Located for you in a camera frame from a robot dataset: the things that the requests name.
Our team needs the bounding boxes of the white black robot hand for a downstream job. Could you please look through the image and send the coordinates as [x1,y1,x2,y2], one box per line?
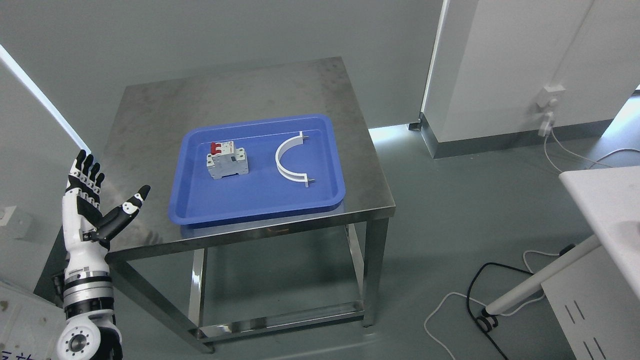
[62,149,151,255]

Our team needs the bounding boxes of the white circuit breaker red switches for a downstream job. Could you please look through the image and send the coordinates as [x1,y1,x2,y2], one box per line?
[206,140,249,180]

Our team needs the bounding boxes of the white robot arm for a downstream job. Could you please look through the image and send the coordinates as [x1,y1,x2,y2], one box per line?
[52,251,124,360]

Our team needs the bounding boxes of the blue plastic tray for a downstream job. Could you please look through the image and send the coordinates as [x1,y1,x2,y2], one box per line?
[167,114,346,227]

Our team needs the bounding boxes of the stainless steel table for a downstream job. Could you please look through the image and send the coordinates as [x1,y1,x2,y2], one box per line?
[102,56,396,354]

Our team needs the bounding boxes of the white cart leg with caster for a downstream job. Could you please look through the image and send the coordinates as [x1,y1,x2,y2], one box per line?
[475,235,601,334]

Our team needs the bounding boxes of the white cabinet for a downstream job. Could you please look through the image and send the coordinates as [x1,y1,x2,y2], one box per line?
[542,166,640,360]

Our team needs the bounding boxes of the white curved bracket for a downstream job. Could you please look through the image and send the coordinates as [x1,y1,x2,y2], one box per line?
[273,131,314,189]

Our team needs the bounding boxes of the black cable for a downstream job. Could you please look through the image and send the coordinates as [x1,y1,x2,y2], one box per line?
[466,262,535,360]

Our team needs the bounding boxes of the white wall socket with plug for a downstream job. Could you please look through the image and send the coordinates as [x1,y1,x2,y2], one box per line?
[535,84,566,137]

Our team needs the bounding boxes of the white cable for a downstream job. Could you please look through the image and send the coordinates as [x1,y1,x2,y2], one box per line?
[543,112,640,175]

